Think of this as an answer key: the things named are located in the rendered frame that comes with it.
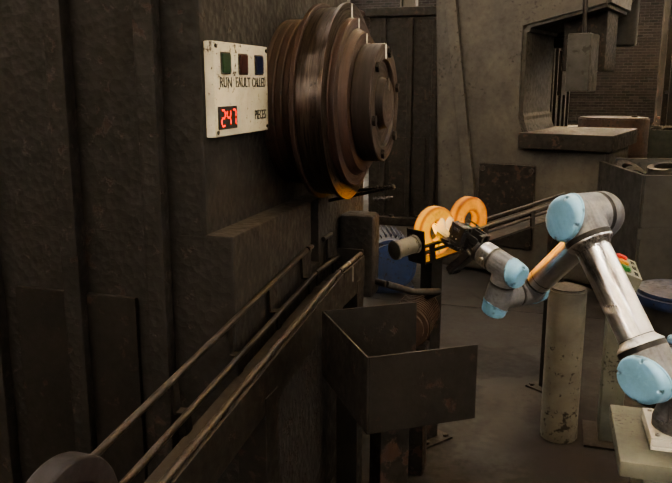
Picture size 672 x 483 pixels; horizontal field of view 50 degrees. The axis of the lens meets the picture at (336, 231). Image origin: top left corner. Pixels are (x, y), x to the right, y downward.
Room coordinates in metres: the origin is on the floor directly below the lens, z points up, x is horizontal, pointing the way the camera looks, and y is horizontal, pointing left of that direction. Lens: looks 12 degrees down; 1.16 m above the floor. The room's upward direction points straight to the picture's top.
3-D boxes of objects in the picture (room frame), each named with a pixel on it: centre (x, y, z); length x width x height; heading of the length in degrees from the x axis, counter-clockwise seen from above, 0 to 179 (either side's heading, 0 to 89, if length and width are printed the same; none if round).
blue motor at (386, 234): (4.07, -0.29, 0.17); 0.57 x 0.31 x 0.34; 3
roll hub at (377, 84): (1.77, -0.10, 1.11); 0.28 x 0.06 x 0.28; 163
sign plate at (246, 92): (1.51, 0.20, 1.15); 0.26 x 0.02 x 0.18; 163
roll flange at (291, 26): (1.83, 0.07, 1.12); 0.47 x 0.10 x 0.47; 163
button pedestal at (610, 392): (2.23, -0.91, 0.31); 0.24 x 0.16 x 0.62; 163
